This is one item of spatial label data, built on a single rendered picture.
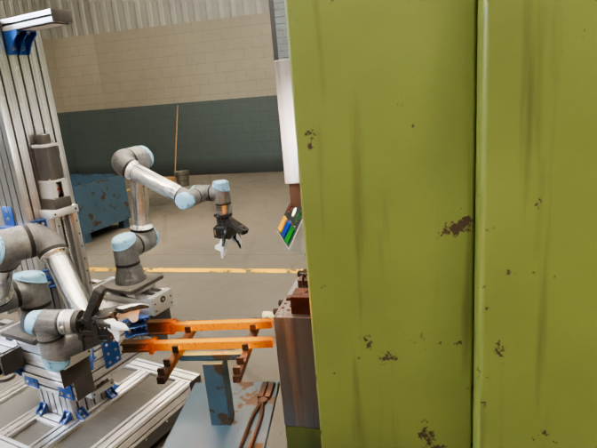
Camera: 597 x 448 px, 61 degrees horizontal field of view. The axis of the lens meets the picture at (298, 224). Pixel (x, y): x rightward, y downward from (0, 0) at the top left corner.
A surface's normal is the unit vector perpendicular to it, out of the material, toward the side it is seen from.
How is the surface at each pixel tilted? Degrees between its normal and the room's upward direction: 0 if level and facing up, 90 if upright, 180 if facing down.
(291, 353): 90
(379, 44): 90
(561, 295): 90
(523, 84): 90
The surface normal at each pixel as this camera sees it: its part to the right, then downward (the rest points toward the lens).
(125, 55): -0.23, 0.28
